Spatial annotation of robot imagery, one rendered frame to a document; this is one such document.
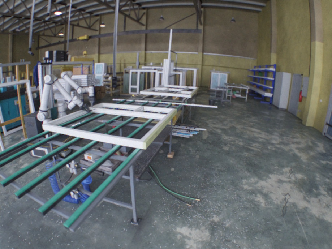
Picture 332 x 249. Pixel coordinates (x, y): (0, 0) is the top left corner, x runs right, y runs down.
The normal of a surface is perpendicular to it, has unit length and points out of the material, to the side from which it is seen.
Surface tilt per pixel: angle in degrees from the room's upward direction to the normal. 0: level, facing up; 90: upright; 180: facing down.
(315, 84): 90
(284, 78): 90
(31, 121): 90
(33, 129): 90
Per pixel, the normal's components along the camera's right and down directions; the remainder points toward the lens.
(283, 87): -0.25, 0.29
